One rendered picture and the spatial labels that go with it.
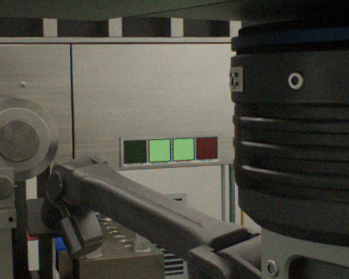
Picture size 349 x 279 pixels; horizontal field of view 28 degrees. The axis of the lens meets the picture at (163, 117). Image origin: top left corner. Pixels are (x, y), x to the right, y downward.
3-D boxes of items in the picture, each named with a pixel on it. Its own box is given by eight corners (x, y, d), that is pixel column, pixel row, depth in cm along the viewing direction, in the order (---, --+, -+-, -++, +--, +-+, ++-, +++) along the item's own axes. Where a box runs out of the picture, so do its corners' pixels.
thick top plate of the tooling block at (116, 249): (80, 293, 124) (79, 260, 124) (50, 244, 162) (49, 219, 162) (165, 285, 129) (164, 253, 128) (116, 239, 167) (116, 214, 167)
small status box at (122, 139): (121, 167, 162) (120, 137, 162) (120, 167, 163) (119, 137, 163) (220, 161, 169) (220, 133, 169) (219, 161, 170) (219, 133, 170)
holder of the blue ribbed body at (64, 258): (59, 278, 128) (58, 252, 127) (44, 250, 149) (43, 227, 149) (76, 276, 128) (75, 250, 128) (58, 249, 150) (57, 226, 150)
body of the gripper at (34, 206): (86, 233, 122) (93, 218, 115) (28, 238, 119) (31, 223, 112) (82, 198, 125) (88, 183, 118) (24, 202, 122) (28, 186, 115)
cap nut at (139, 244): (133, 253, 129) (133, 229, 129) (129, 248, 132) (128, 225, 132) (152, 251, 130) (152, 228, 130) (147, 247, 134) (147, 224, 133)
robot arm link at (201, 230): (297, 235, 79) (228, 264, 73) (295, 279, 81) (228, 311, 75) (96, 148, 112) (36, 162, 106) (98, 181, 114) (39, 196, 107)
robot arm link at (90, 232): (102, 155, 110) (55, 167, 105) (133, 219, 106) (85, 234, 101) (77, 188, 119) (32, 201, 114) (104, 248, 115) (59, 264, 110)
